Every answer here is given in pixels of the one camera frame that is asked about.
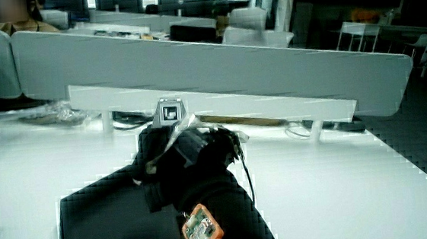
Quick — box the person's right hand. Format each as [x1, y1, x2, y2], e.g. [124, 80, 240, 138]
[130, 91, 248, 215]

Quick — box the person's right forearm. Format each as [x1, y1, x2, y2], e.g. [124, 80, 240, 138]
[170, 164, 282, 239]

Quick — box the wooden strip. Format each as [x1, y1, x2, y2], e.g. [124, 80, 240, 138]
[197, 108, 288, 134]

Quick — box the orange sensor board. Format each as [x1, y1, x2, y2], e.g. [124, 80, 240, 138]
[179, 201, 225, 239]

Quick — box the white monitor riser shelf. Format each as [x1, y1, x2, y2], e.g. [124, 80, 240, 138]
[66, 62, 361, 163]

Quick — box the long white desk divider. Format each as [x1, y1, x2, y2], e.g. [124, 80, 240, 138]
[9, 0, 418, 146]

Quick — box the black table mat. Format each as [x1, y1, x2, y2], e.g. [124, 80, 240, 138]
[52, 159, 194, 239]

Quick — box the crumpled clear plastic bag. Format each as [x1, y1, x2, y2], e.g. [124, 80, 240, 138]
[16, 98, 93, 131]

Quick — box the black computer monitor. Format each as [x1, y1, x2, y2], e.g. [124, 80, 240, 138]
[144, 0, 252, 24]
[94, 0, 145, 18]

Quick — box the white background table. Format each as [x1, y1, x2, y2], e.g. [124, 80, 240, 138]
[333, 18, 384, 56]

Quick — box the orange background object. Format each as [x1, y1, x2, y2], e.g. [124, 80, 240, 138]
[349, 5, 381, 26]

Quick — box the thin black glove cable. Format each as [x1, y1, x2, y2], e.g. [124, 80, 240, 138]
[237, 146, 258, 209]

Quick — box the black cable bundle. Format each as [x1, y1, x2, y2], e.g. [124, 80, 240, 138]
[111, 108, 155, 132]

